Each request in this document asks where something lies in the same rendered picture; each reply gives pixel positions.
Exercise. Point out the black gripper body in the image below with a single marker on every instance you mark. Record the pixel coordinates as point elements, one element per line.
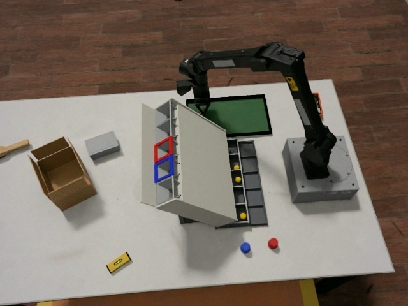
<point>205,95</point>

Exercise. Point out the red rectangular frame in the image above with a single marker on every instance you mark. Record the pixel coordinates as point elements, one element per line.
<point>170,138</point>

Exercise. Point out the yellow pocket level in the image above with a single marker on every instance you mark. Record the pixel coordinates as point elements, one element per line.
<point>119,262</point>

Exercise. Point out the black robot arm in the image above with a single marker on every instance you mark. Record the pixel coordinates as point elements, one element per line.
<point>274,56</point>

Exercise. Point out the blue plug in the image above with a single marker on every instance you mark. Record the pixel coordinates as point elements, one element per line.
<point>245,247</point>

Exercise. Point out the orange pocket multimeter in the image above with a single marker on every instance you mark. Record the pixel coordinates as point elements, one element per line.
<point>318,103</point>

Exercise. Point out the open brown cardboard box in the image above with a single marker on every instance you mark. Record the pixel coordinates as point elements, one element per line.
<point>62,174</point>

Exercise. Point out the green tray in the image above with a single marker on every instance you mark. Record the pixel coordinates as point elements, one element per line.
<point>240,115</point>

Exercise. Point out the blue square frame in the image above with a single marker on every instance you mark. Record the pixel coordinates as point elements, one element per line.
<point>156,179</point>

